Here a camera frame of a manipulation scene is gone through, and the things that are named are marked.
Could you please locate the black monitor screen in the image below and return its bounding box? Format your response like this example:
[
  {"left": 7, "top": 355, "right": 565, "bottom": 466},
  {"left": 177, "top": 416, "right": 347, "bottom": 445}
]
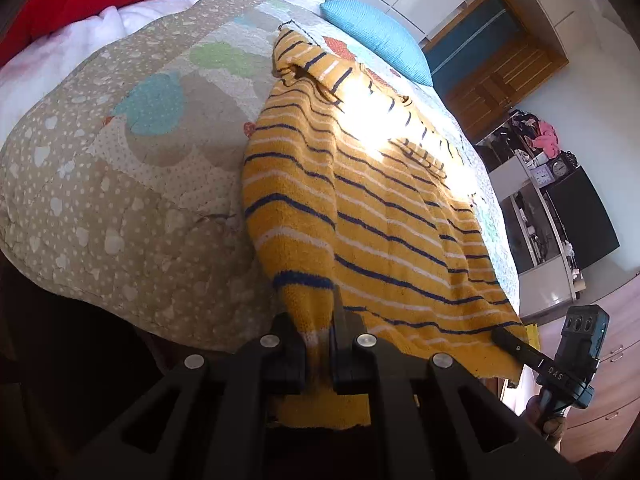
[{"left": 544, "top": 167, "right": 620, "bottom": 270}]

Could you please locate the white open shelf unit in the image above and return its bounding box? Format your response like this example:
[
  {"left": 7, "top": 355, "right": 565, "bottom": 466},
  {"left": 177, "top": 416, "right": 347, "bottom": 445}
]
[{"left": 475, "top": 110, "right": 587, "bottom": 318}]

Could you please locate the patchwork quilted bedspread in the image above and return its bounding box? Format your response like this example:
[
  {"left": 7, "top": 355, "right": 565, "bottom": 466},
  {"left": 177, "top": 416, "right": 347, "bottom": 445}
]
[{"left": 1, "top": 0, "right": 520, "bottom": 351}]

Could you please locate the wooden door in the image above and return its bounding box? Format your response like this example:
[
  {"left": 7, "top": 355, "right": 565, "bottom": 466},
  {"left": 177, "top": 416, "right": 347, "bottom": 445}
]
[{"left": 423, "top": 0, "right": 568, "bottom": 143}]

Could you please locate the yellow striped knit sweater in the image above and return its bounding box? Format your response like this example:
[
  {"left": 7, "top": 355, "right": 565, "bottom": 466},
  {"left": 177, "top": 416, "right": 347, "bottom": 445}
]
[{"left": 242, "top": 25, "right": 524, "bottom": 429}]

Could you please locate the small desk clock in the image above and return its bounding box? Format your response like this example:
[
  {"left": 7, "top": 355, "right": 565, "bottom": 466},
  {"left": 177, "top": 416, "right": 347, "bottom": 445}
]
[{"left": 549, "top": 158, "right": 572, "bottom": 180}]

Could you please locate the turquoise knit pillow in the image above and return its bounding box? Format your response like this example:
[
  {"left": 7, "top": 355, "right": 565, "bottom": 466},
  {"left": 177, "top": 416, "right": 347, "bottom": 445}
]
[{"left": 320, "top": 0, "right": 433, "bottom": 87}]

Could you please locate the white fleece blanket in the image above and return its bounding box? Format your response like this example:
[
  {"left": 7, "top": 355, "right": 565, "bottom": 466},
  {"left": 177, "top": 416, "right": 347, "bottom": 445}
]
[{"left": 0, "top": 0, "right": 198, "bottom": 139}]

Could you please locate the pink cloth on shelf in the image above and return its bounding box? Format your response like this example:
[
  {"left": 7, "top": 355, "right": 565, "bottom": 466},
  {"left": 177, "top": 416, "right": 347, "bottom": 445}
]
[{"left": 532, "top": 120, "right": 561, "bottom": 159}]

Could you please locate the person right hand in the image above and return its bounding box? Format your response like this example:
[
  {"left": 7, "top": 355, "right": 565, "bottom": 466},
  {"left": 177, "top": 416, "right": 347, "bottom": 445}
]
[{"left": 521, "top": 396, "right": 566, "bottom": 448}]

